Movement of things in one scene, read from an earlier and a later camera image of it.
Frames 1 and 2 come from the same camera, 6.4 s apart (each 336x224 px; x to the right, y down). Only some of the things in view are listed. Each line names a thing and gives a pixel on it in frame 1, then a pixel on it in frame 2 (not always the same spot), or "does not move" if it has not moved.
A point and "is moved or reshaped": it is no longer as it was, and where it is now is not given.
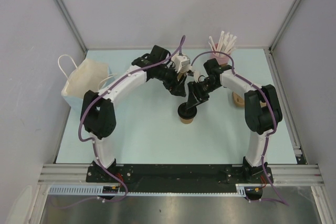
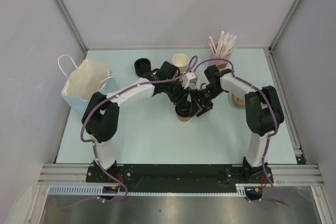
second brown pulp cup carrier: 238,99 does not move
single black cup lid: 186,113 does not move
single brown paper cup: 187,121 is moved or reshaped
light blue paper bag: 90,75 does not move
